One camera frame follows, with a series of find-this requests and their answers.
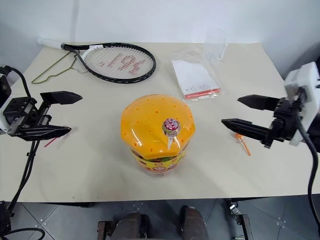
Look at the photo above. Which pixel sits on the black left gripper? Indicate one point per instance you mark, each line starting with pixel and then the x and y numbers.
pixel 22 115

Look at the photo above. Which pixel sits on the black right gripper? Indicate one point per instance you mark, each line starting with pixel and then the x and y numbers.
pixel 285 117

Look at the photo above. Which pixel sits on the yellow-lidded lollipop jar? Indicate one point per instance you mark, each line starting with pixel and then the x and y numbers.
pixel 147 117

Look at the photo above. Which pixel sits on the orange golf tee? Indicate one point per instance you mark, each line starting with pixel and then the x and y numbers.
pixel 237 136

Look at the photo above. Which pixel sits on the red stick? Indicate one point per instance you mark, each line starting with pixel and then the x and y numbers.
pixel 50 143

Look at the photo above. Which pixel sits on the black tennis racket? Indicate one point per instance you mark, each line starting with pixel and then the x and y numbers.
pixel 66 46

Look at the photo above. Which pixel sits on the white notepad in clear sleeve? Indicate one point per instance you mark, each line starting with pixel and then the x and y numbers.
pixel 195 77

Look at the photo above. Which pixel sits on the clear plastic bag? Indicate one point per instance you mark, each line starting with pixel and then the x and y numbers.
pixel 215 47

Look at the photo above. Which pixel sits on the red-wrapped lollipop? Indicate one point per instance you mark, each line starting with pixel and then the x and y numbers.
pixel 171 124

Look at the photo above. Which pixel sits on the dark rounded shape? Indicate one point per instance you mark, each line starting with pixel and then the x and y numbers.
pixel 193 222
pixel 131 226

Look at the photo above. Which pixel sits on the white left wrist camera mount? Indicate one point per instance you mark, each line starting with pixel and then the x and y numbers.
pixel 3 125

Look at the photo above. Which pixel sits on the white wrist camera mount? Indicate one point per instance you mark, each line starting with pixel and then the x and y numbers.
pixel 303 77
pixel 3 125

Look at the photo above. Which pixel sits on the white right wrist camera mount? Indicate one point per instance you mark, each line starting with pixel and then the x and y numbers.
pixel 303 77

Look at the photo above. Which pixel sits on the metal table leg frame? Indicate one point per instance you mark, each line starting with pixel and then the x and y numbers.
pixel 241 220

